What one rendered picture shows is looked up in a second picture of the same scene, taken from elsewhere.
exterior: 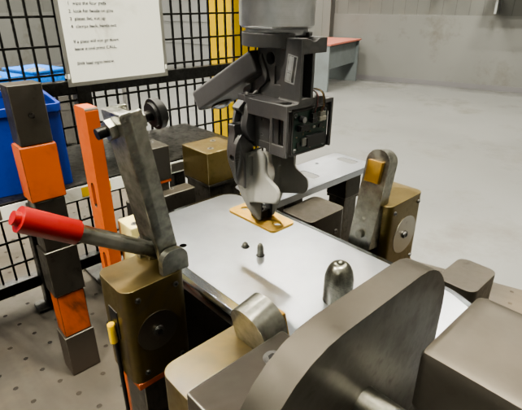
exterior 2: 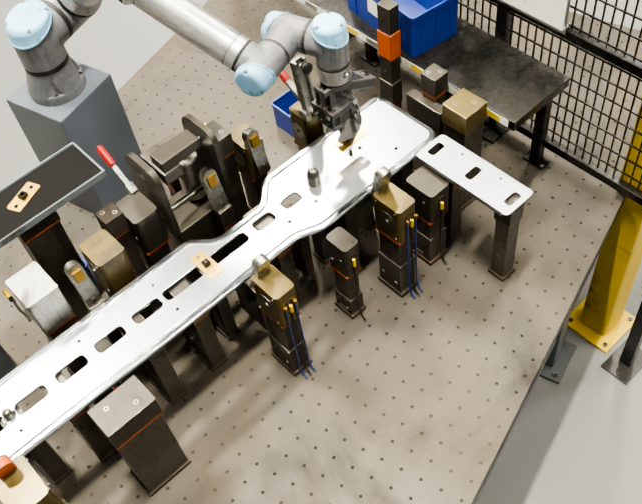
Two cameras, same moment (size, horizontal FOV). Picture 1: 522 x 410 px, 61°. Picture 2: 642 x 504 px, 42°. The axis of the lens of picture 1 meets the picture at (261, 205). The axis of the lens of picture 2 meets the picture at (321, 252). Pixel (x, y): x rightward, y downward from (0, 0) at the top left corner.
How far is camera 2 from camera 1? 1.98 m
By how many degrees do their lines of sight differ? 75
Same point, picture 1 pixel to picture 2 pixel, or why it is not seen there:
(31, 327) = not seen: hidden behind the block
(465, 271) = (344, 239)
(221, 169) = (450, 119)
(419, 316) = (207, 139)
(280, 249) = (357, 161)
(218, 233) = (372, 135)
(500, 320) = (191, 138)
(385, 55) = not seen: outside the picture
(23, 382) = not seen: hidden behind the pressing
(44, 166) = (384, 43)
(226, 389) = (213, 125)
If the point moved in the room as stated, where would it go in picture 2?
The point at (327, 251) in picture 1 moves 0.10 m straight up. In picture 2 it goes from (355, 180) to (352, 152)
